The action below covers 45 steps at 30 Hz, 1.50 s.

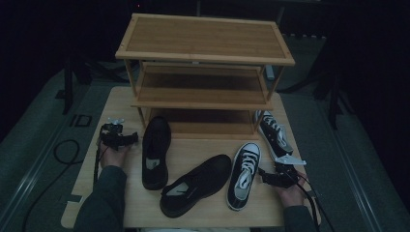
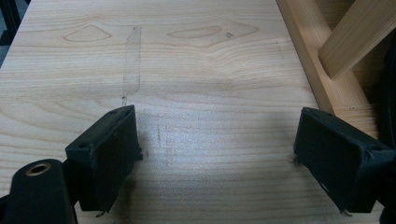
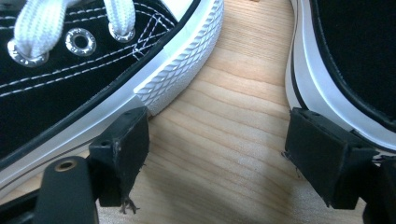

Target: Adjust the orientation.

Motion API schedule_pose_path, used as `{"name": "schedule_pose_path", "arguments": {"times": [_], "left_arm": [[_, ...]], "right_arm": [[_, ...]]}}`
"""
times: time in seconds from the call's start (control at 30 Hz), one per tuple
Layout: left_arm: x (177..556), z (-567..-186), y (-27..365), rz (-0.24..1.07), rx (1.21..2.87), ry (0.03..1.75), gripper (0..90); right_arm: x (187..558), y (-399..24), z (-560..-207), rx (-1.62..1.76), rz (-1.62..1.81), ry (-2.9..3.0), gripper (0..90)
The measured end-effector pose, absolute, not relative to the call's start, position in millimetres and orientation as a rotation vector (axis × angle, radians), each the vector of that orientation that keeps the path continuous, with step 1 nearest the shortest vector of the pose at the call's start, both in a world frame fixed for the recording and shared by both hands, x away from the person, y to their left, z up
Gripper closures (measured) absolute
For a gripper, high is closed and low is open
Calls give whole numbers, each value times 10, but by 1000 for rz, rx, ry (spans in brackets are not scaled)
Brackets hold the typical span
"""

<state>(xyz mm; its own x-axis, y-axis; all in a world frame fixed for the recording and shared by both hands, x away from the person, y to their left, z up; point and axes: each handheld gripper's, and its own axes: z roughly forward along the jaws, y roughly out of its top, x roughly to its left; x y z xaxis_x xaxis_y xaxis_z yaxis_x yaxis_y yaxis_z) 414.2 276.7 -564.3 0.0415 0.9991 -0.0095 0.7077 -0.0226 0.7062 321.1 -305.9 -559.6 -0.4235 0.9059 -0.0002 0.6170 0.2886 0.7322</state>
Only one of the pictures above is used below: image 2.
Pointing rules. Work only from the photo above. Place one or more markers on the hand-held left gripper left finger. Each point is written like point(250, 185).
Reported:
point(106, 155)

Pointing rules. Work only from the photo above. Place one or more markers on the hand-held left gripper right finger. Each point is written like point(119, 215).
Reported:
point(336, 155)

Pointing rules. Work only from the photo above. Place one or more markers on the wooden three-tier shoe rack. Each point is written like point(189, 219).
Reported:
point(311, 62)

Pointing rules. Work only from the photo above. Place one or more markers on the clear tape strip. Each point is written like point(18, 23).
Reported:
point(132, 62)

